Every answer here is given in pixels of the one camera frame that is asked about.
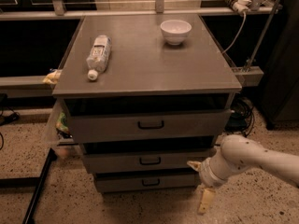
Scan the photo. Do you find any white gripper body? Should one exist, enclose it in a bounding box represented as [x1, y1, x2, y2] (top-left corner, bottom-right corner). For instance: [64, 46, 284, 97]
[199, 158, 226, 189]

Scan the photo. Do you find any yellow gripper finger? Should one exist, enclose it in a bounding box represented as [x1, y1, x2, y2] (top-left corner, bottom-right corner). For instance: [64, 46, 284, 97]
[187, 161, 201, 171]
[198, 188, 216, 215]

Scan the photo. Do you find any grey drawer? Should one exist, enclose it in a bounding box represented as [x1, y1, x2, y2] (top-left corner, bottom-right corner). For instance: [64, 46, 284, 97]
[94, 169, 200, 193]
[82, 148, 216, 174]
[67, 109, 231, 143]

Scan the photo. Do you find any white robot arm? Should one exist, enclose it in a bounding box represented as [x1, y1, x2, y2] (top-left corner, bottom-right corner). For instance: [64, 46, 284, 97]
[187, 134, 299, 215]

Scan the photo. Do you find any grey bottom drawer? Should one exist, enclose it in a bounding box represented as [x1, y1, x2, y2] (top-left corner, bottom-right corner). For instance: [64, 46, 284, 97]
[94, 169, 200, 193]

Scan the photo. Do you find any grey drawer cabinet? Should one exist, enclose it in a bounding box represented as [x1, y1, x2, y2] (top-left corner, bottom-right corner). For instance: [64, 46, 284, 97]
[51, 13, 243, 194]

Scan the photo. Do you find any grey top drawer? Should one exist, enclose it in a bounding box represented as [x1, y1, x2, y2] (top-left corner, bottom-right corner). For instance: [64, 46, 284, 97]
[67, 109, 231, 143]

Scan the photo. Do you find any white ceramic bowl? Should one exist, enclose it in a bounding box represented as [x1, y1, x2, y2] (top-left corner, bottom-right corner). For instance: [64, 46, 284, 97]
[160, 20, 192, 45]

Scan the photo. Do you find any clear plastic storage bin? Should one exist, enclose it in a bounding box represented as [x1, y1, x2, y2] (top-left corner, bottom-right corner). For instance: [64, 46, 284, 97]
[42, 102, 78, 158]

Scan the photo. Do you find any clear plastic water bottle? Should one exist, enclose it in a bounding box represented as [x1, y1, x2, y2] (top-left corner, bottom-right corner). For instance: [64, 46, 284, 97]
[86, 35, 111, 81]

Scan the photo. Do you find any white power strip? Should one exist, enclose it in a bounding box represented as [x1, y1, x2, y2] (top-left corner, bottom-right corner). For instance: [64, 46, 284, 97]
[223, 0, 250, 16]

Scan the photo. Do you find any yellow snack bag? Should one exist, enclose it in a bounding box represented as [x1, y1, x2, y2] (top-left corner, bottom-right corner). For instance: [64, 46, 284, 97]
[43, 69, 62, 85]

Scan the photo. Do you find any black cable bundle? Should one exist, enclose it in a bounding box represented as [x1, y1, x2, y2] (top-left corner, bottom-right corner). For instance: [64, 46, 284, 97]
[223, 97, 256, 138]

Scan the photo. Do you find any white power cable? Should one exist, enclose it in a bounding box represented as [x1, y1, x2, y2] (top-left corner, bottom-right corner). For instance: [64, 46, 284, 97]
[221, 12, 248, 55]

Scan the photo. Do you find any black floor frame bar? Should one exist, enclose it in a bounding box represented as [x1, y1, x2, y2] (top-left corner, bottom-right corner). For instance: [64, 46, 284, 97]
[22, 148, 57, 224]

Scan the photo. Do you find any grey metal shelf rail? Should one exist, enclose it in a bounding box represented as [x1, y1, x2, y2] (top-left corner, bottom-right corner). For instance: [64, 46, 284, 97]
[0, 76, 53, 99]

